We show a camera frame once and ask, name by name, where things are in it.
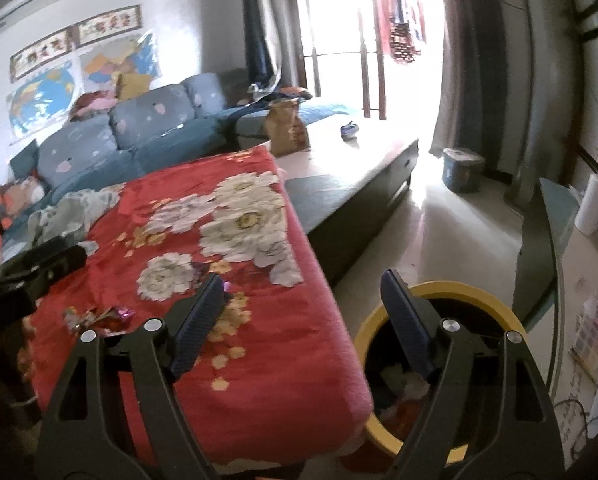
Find red floral blanket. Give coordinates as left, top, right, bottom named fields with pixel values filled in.
left=22, top=147, right=376, bottom=467

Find framed calligraphy poster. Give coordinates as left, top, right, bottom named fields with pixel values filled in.
left=74, top=3, right=143, bottom=46
left=8, top=27, right=75, bottom=84

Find country map poster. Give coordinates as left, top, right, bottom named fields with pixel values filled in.
left=81, top=29, right=160, bottom=94

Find brown paper bag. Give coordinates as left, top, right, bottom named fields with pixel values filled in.
left=267, top=97, right=311, bottom=157

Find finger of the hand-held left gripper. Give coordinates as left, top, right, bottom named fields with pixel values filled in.
left=32, top=240, right=88, bottom=284

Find white plastic bag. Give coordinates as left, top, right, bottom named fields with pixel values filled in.
left=379, top=366, right=431, bottom=411

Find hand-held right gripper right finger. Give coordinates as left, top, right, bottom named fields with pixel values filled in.
left=380, top=267, right=567, bottom=480

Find pile of red pink clothes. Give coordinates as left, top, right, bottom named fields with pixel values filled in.
left=68, top=90, right=120, bottom=122

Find world map poster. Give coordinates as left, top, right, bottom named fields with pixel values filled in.
left=6, top=62, right=78, bottom=139

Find purple candy wrapper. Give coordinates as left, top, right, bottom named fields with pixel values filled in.
left=191, top=260, right=233, bottom=294

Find grey standing air conditioner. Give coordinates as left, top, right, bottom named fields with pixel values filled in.
left=498, top=0, right=547, bottom=212

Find colour swatch book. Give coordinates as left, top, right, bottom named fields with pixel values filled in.
left=571, top=294, right=598, bottom=377

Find dark coffee table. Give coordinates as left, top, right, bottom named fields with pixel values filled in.
left=268, top=112, right=421, bottom=287

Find orange patterned cloth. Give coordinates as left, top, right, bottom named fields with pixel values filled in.
left=0, top=174, right=48, bottom=247

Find blue storage box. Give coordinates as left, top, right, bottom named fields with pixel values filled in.
left=441, top=147, right=486, bottom=194

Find black cable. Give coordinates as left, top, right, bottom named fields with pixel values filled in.
left=553, top=394, right=598, bottom=437

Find blue floral sofa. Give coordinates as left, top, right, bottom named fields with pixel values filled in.
left=0, top=72, right=351, bottom=257

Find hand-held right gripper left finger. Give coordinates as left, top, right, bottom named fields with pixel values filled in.
left=34, top=272, right=227, bottom=480

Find hanging clothes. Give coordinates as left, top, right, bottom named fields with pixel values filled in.
left=373, top=0, right=428, bottom=64

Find dark blue curtain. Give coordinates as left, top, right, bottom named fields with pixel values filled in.
left=241, top=0, right=286, bottom=94

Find yellow trash bin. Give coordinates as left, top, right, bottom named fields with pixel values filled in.
left=351, top=281, right=530, bottom=462

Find shiny candy wrappers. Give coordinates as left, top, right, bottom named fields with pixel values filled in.
left=61, top=304, right=136, bottom=337

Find yellow cushion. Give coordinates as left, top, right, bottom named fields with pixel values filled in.
left=114, top=72, right=153, bottom=103

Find teal cushion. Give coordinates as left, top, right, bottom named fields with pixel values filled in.
left=8, top=139, right=40, bottom=182

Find brown balcony door frame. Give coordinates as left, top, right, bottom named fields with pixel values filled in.
left=278, top=0, right=396, bottom=122

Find grey curtain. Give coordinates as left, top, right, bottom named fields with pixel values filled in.
left=428, top=0, right=500, bottom=162

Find pale green cloth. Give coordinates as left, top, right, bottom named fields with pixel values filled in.
left=26, top=187, right=126, bottom=252

